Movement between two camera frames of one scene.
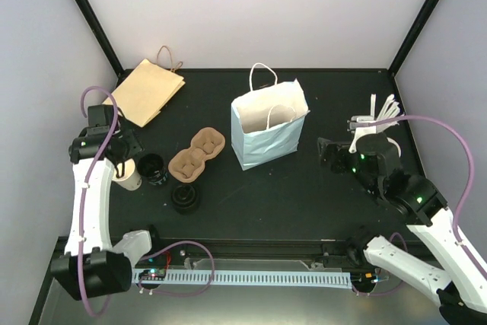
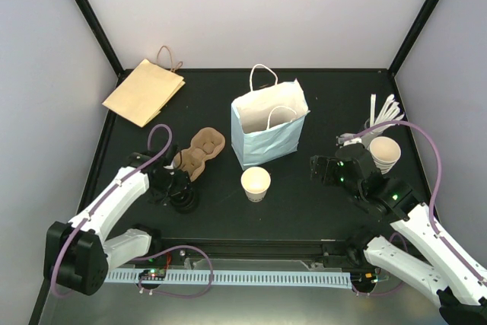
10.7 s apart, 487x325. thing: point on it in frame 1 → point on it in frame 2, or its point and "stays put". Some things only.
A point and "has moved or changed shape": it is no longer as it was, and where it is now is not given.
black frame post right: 424,17 stays put
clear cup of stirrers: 389,111 stays put
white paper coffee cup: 128,180 has moved or changed shape
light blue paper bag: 268,122 stays put
